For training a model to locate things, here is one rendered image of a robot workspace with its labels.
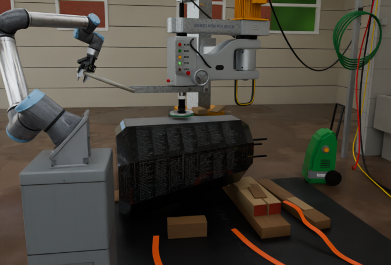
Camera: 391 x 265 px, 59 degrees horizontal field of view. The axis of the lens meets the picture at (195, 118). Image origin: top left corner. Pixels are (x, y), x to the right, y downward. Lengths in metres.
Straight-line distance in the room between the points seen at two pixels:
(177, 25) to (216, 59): 0.46
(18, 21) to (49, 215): 1.09
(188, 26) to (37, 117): 1.58
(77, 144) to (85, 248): 0.53
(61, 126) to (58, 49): 7.28
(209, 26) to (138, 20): 5.91
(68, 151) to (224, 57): 1.79
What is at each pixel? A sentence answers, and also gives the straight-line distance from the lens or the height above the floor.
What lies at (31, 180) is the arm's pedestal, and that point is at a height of 0.81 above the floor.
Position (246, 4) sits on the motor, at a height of 1.83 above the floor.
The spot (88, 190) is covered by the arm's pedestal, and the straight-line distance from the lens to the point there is 1.78.
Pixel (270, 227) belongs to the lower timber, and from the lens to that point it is 2.79.
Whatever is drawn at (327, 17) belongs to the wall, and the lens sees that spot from 10.12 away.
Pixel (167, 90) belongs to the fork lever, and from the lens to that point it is 2.95.
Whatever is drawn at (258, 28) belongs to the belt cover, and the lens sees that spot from 3.28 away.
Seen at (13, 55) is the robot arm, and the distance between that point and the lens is 2.21.
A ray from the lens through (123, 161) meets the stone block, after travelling 2.70.
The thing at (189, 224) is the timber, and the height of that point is 0.13.
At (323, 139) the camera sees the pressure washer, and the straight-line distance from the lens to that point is 3.88.
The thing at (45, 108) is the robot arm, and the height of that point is 1.14.
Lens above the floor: 1.42
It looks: 11 degrees down
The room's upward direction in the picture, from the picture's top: straight up
